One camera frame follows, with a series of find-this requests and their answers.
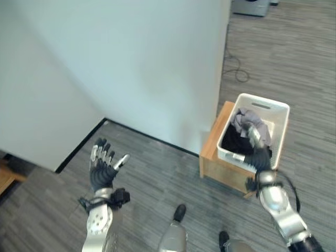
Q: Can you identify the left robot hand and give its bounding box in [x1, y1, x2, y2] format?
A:
[89, 138, 131, 192]

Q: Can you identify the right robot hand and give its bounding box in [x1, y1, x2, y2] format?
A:
[244, 124, 274, 173]

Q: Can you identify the grey purple garment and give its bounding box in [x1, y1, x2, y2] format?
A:
[230, 107, 272, 146]

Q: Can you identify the white plastic laundry basket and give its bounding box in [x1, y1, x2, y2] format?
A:
[216, 93, 290, 171]

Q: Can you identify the white bed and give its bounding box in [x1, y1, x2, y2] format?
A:
[0, 0, 232, 173]

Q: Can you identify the black garment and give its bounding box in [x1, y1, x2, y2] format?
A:
[221, 124, 272, 159]

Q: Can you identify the wooden box stand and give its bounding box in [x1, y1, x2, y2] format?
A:
[199, 100, 259, 200]

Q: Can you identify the right robot leg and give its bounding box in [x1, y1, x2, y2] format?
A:
[218, 230, 259, 252]

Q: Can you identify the wooden furniture piece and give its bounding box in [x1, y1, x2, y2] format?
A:
[0, 152, 28, 196]

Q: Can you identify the grey appliance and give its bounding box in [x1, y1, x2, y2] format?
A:
[232, 0, 270, 17]

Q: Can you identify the black floor cable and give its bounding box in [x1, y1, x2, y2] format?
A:
[223, 24, 249, 82]

